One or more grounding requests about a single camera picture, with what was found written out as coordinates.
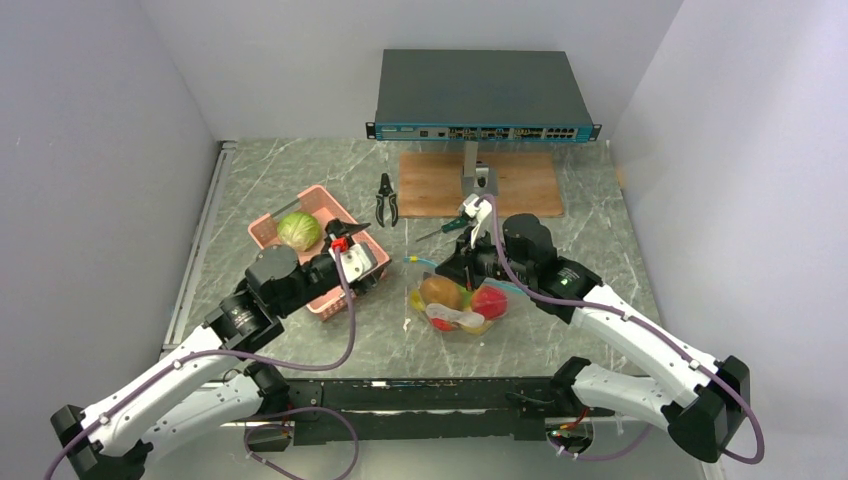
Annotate clear zip top bag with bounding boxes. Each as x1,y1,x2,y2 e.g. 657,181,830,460
403,256,523,336

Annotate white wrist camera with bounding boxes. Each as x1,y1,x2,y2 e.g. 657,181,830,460
460,193,493,248
329,238,378,285

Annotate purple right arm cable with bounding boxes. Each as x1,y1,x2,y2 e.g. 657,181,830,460
482,193,766,465

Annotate green handled screwdriver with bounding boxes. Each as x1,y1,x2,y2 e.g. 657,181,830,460
417,214,473,242

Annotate aluminium frame rail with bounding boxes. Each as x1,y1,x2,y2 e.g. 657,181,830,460
105,140,238,480

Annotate brown potato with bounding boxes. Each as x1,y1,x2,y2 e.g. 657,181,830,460
419,275,463,310

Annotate red round fruit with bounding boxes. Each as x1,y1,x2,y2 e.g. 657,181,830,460
469,285,509,321

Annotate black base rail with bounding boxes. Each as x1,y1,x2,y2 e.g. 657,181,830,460
247,377,588,446

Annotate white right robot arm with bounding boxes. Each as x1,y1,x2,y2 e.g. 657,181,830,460
435,214,765,465

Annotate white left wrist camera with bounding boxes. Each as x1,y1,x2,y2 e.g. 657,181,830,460
329,238,378,285

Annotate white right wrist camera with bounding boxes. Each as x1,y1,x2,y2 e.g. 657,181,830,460
460,193,493,248

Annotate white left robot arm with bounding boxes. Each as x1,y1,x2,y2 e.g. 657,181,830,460
45,219,378,479

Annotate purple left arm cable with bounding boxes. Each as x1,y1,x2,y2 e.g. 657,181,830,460
42,248,358,480

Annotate grey network switch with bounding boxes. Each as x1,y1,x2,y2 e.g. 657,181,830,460
366,49,602,143

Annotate metal stand post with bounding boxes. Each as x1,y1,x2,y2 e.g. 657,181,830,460
460,141,498,197

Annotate black handled pliers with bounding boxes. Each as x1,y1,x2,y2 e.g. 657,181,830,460
375,172,400,227

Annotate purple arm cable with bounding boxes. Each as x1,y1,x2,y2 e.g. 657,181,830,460
482,193,766,465
42,248,358,480

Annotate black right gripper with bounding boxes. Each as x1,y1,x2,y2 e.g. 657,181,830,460
436,223,534,291

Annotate wooden board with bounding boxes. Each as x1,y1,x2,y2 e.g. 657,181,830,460
397,152,565,218

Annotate green cabbage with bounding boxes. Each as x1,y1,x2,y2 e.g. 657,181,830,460
277,212,324,252

